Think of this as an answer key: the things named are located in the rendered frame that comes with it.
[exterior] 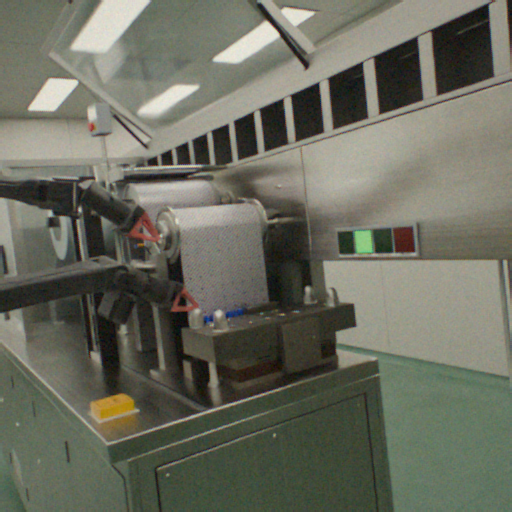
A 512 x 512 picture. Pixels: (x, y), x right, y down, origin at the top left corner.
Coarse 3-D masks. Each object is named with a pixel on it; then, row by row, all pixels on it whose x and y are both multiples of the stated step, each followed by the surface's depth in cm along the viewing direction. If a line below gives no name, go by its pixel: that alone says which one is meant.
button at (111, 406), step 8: (96, 400) 112; (104, 400) 111; (112, 400) 111; (120, 400) 110; (128, 400) 109; (96, 408) 108; (104, 408) 106; (112, 408) 107; (120, 408) 108; (128, 408) 109; (96, 416) 108; (104, 416) 106; (112, 416) 107
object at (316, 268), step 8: (304, 264) 170; (312, 264) 168; (320, 264) 170; (304, 272) 170; (312, 272) 168; (320, 272) 170; (304, 280) 171; (312, 280) 168; (320, 280) 170; (312, 288) 168; (320, 288) 170; (320, 296) 170
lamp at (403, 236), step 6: (402, 228) 112; (408, 228) 110; (396, 234) 113; (402, 234) 112; (408, 234) 110; (396, 240) 113; (402, 240) 112; (408, 240) 111; (396, 246) 114; (402, 246) 112; (408, 246) 111
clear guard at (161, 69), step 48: (96, 0) 159; (144, 0) 149; (192, 0) 139; (240, 0) 131; (96, 48) 184; (144, 48) 170; (192, 48) 158; (240, 48) 147; (288, 48) 138; (144, 96) 198; (192, 96) 182
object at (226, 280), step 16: (192, 256) 131; (208, 256) 134; (224, 256) 136; (240, 256) 139; (256, 256) 141; (192, 272) 131; (208, 272) 134; (224, 272) 136; (240, 272) 139; (256, 272) 141; (192, 288) 131; (208, 288) 134; (224, 288) 136; (240, 288) 139; (256, 288) 141; (208, 304) 134; (224, 304) 136; (240, 304) 139; (256, 304) 141
